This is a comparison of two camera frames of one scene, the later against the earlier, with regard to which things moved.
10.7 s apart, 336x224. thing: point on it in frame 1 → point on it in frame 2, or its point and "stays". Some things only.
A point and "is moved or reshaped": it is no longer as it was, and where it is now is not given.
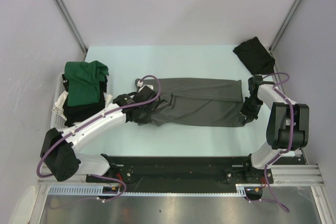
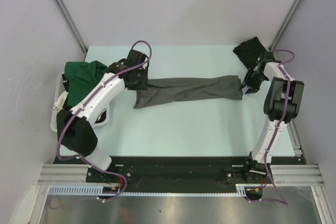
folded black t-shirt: (255, 56) stays
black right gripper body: (251, 107) → (253, 80)
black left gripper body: (145, 117) → (142, 81)
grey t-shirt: (200, 102) is moved or reshaped
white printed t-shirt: (60, 101) stays
